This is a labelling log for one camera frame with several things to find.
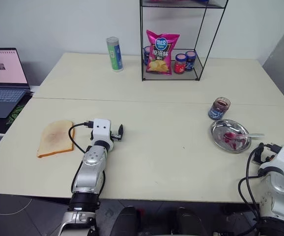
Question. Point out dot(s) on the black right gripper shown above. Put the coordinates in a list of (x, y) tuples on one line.
[(262, 157)]

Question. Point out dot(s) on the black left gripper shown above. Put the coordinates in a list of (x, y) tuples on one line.
[(114, 136)]

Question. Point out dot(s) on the metal spoon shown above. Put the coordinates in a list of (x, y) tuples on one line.
[(253, 135)]

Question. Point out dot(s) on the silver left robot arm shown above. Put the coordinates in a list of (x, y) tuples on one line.
[(90, 172)]

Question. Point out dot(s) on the open jam jar blue label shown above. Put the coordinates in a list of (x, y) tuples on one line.
[(219, 109)]

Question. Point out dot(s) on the slice of toast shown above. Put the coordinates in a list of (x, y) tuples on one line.
[(56, 138)]

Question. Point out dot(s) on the round metal plate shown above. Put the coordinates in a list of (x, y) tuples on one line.
[(221, 127)]

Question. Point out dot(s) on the green blue cylindrical can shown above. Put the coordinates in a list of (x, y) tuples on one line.
[(115, 55)]

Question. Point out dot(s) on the pink potato chips bag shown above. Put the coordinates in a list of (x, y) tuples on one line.
[(160, 55)]

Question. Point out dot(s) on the red label jar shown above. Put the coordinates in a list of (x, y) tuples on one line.
[(180, 64)]

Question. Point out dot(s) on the black green desk mat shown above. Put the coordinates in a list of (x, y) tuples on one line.
[(15, 110)]

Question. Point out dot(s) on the open laptop computer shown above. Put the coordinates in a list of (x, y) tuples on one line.
[(2, 86)]

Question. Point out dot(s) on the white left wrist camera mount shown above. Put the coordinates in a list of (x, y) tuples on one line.
[(101, 129)]

